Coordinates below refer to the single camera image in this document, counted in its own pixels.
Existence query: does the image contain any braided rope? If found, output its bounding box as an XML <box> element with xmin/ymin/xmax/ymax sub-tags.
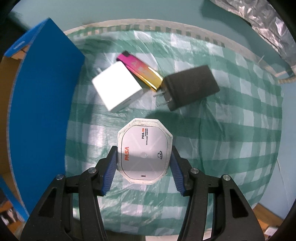
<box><xmin>278</xmin><ymin>75</ymin><xmax>296</xmax><ymax>85</ymax></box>

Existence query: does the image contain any white charger cube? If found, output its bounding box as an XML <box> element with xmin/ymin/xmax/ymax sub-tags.
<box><xmin>92</xmin><ymin>61</ymin><xmax>144</xmax><ymax>113</ymax></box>

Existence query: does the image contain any white octagonal case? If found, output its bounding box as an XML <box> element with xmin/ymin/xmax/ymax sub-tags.
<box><xmin>117</xmin><ymin>118</ymin><xmax>173</xmax><ymax>185</ymax></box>

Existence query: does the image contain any silver foil curtain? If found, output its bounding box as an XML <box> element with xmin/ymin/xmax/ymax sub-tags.
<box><xmin>212</xmin><ymin>1</ymin><xmax>295</xmax><ymax>72</ymax></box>

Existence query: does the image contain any black power adapter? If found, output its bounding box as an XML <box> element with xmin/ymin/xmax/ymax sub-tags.
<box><xmin>153</xmin><ymin>65</ymin><xmax>220</xmax><ymax>111</ymax></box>

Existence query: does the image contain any blue-rimmed cardboard box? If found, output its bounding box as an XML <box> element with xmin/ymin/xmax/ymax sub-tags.
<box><xmin>1</xmin><ymin>19</ymin><xmax>85</xmax><ymax>219</ymax></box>

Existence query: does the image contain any pink gold lighter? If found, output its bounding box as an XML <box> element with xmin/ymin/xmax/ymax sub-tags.
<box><xmin>116</xmin><ymin>51</ymin><xmax>163</xmax><ymax>92</ymax></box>

